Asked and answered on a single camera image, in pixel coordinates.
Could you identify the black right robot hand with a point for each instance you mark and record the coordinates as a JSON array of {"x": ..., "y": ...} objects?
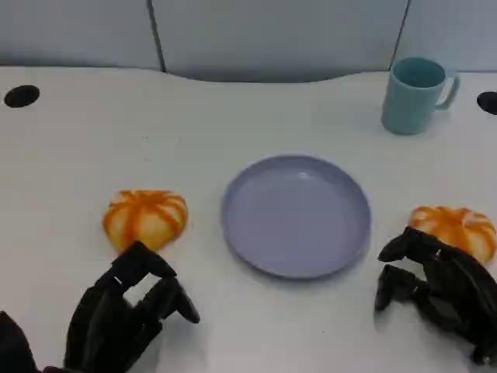
[{"x": 458, "y": 287}]

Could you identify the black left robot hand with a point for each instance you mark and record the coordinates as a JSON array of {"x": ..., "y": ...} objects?
[{"x": 101, "y": 311}]

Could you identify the orange white toy bread roll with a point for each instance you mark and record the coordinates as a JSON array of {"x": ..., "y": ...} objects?
[
  {"x": 462, "y": 225},
  {"x": 143, "y": 217}
]

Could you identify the lilac plate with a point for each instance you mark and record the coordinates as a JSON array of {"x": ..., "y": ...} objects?
[{"x": 295, "y": 217}]

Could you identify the pale green mug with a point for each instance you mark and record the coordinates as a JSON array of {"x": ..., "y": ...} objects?
[{"x": 407, "y": 105}]

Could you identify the grey partition panel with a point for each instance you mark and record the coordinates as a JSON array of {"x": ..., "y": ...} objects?
[
  {"x": 454, "y": 27},
  {"x": 74, "y": 31},
  {"x": 279, "y": 35}
]

